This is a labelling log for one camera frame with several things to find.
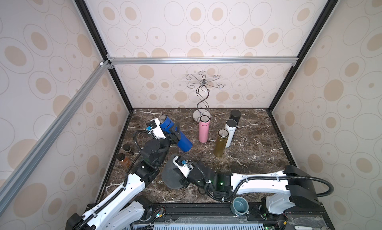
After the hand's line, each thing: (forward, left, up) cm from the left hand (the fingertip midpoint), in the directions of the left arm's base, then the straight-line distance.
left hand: (180, 123), depth 68 cm
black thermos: (+19, -32, -15) cm, 40 cm away
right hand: (-13, 0, -14) cm, 19 cm away
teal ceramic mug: (-28, -30, -33) cm, 53 cm away
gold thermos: (+1, -21, -14) cm, 25 cm away
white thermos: (+9, -27, -13) cm, 31 cm away
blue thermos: (-5, -2, -10) cm, 11 cm away
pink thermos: (+11, -12, -19) cm, 25 cm away
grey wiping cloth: (-19, +4, -15) cm, 24 cm away
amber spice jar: (-7, +33, -27) cm, 43 cm away
